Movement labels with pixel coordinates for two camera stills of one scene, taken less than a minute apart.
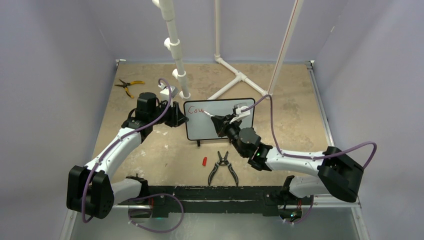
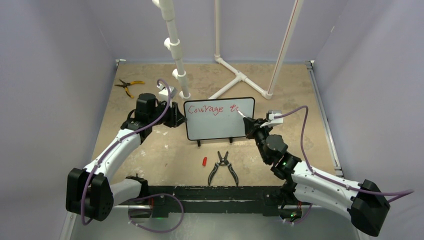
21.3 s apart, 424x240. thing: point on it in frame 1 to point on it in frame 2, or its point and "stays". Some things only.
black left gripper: x=176 y=117 stays
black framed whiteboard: x=199 y=125 stays
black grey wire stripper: x=223 y=162 stays
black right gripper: x=222 y=123 to x=252 y=126
